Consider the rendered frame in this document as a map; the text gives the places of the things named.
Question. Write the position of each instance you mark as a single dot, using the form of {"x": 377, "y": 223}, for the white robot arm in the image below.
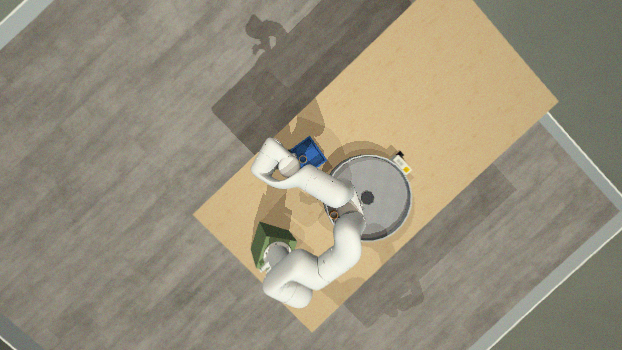
{"x": 292, "y": 279}

